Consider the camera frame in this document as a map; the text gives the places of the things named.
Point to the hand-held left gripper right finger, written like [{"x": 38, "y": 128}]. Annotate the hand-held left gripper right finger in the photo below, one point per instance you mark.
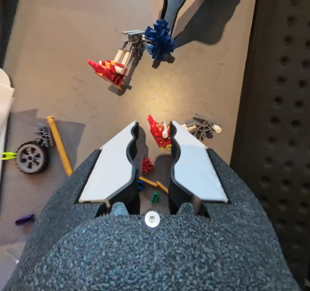
[{"x": 196, "y": 170}]

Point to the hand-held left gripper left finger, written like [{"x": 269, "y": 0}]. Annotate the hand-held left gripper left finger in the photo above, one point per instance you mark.
[{"x": 109, "y": 170}]

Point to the red yellow grey toy assembly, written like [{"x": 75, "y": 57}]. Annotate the red yellow grey toy assembly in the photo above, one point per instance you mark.
[
  {"x": 109, "y": 69},
  {"x": 159, "y": 133}
]

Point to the small blue connector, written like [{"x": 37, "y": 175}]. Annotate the small blue connector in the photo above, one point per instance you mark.
[{"x": 140, "y": 185}]

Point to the small red snowflake connector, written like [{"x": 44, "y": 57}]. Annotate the small red snowflake connector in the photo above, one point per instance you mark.
[{"x": 147, "y": 165}]

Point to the short yellow toy rod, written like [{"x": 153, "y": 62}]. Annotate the short yellow toy rod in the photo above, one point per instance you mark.
[{"x": 150, "y": 182}]

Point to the small green connector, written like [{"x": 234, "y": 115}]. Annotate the small green connector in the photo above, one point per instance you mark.
[{"x": 155, "y": 197}]

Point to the long yellow toy rod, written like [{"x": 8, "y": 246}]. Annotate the long yellow toy rod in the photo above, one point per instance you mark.
[{"x": 59, "y": 145}]

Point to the grey snowflake connector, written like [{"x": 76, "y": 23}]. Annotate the grey snowflake connector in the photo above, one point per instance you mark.
[{"x": 44, "y": 136}]

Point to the black toy wheel grey rim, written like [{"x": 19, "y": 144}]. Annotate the black toy wheel grey rim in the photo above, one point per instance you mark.
[{"x": 30, "y": 157}]

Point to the purple connector piece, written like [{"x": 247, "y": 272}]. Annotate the purple connector piece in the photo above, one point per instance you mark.
[{"x": 24, "y": 219}]

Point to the lime green connector piece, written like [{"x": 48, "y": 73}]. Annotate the lime green connector piece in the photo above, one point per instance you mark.
[{"x": 8, "y": 156}]

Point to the black perforated panel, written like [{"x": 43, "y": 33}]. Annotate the black perforated panel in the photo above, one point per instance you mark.
[{"x": 278, "y": 102}]

